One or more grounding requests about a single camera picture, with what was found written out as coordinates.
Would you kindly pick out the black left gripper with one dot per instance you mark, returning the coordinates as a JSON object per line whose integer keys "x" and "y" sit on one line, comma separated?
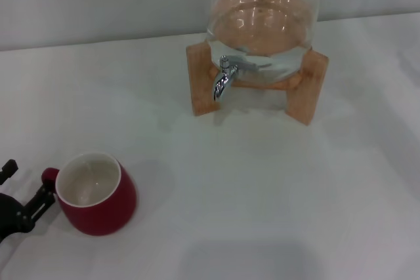
{"x": 8, "y": 211}

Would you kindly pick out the red ceramic cup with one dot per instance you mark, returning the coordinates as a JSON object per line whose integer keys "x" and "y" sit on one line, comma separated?
{"x": 98, "y": 217}

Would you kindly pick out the chrome faucet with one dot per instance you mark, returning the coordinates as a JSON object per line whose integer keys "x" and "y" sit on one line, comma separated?
{"x": 223, "y": 80}

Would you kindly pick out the glass water dispenser jar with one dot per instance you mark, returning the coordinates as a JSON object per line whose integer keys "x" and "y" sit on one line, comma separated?
{"x": 262, "y": 14}

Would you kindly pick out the wooden dispenser stand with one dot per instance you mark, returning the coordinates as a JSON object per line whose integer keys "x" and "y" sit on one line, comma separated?
{"x": 305, "y": 96}

